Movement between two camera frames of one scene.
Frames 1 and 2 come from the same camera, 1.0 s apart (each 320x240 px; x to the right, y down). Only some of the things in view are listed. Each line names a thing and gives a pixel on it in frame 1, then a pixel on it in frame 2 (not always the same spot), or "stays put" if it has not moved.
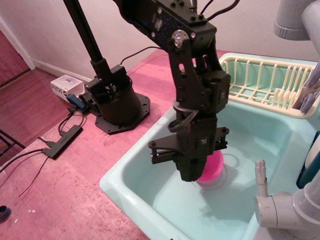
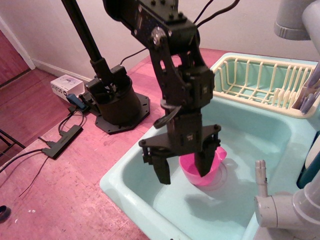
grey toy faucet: [284, 216] stays put
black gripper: [197, 136] -> [186, 135]
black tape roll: [5, 212] stays put
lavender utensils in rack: [308, 103] stays put
